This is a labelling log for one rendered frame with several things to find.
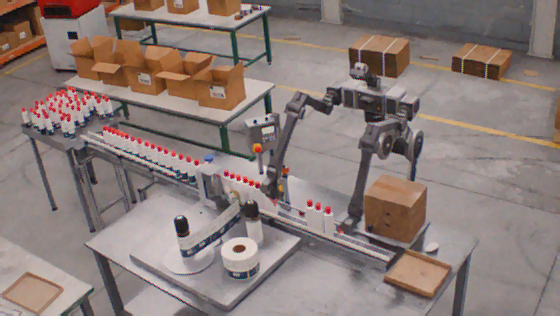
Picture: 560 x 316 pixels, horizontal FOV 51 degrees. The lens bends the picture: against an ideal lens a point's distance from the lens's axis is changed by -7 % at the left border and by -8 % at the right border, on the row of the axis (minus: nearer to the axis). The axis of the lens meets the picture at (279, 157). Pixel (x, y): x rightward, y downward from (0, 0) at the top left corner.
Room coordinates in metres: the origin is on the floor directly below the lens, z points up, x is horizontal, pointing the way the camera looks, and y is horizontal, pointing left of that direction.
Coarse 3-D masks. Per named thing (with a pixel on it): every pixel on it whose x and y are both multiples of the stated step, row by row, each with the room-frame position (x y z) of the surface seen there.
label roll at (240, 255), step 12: (240, 240) 2.76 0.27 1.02; (252, 240) 2.75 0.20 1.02; (228, 252) 2.67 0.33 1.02; (240, 252) 2.73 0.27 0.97; (252, 252) 2.65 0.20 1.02; (228, 264) 2.62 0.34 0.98; (240, 264) 2.59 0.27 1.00; (252, 264) 2.62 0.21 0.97; (228, 276) 2.63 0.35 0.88; (240, 276) 2.59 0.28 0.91; (252, 276) 2.61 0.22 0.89
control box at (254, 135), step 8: (248, 120) 3.32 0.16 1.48; (272, 120) 3.28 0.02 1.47; (248, 128) 3.24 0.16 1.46; (256, 128) 3.25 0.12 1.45; (248, 136) 3.27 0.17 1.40; (256, 136) 3.24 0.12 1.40; (264, 136) 3.26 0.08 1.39; (248, 144) 3.30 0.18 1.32; (256, 144) 3.24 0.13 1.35; (264, 144) 3.25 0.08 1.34; (272, 144) 3.27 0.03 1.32; (256, 152) 3.24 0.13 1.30
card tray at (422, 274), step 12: (408, 252) 2.70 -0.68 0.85; (396, 264) 2.63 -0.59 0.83; (408, 264) 2.61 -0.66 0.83; (420, 264) 2.60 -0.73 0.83; (432, 264) 2.59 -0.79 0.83; (444, 264) 2.55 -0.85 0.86; (384, 276) 2.51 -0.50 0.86; (396, 276) 2.53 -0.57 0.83; (408, 276) 2.52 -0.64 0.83; (420, 276) 2.50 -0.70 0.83; (432, 276) 2.49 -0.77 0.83; (444, 276) 2.45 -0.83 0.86; (408, 288) 2.42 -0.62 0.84; (420, 288) 2.38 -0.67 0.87; (432, 288) 2.39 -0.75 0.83
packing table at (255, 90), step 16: (80, 80) 5.99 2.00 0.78; (96, 80) 5.92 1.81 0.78; (256, 80) 5.42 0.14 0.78; (112, 96) 5.48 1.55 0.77; (128, 96) 5.41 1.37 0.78; (144, 96) 5.37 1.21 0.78; (160, 96) 5.32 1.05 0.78; (256, 96) 5.08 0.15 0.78; (128, 112) 6.52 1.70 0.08; (176, 112) 4.98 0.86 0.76; (192, 112) 4.91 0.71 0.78; (208, 112) 4.87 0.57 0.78; (224, 112) 4.84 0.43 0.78; (240, 112) 4.91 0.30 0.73; (144, 128) 5.85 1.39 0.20; (224, 128) 4.73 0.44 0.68; (192, 144) 5.44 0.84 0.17; (208, 144) 5.34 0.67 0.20; (224, 144) 4.73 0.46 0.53
